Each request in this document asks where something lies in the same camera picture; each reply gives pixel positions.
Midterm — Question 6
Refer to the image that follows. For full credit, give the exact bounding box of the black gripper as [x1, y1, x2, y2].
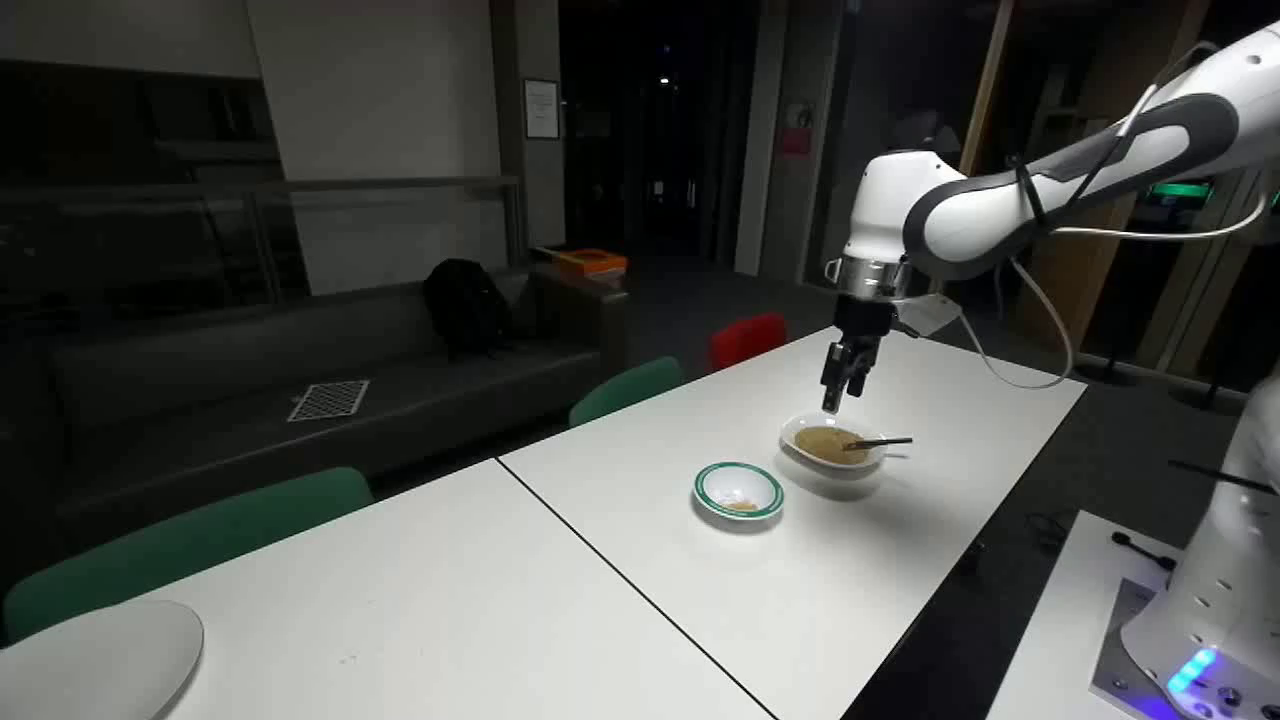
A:
[819, 291, 898, 416]

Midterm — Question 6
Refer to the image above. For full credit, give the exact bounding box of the metal spoon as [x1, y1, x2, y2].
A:
[837, 434, 918, 456]

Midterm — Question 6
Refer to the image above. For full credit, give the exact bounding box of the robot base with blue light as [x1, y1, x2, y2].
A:
[1090, 578, 1280, 720]

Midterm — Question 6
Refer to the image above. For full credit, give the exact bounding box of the bowl with food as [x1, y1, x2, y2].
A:
[774, 411, 889, 484]

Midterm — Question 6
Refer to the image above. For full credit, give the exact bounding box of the white plate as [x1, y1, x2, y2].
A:
[0, 597, 206, 720]

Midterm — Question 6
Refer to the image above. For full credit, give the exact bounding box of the brown granular food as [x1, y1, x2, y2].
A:
[795, 425, 871, 466]

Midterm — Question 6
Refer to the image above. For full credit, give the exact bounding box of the red chair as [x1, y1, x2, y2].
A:
[702, 313, 792, 371]

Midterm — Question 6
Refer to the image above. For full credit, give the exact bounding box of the small green chair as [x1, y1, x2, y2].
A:
[566, 353, 696, 434]

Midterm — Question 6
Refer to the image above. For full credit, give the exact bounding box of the orange lidded bin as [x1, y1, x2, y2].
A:
[547, 243, 632, 289]

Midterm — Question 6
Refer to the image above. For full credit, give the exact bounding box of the black dumbbell shaped tool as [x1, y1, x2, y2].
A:
[1109, 530, 1180, 578]

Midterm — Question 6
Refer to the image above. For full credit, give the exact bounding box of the green exit sign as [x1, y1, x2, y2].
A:
[1138, 178, 1218, 213]

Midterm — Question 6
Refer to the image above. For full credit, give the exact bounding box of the black backpack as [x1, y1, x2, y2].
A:
[419, 255, 514, 360]

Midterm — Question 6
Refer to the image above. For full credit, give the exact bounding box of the grey sofa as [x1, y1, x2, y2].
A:
[37, 274, 632, 538]

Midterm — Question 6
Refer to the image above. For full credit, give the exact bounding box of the wide green chair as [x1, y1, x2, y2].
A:
[0, 466, 376, 647]

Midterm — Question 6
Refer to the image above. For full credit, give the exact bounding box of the paper wall notice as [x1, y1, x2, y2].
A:
[522, 76, 565, 145]

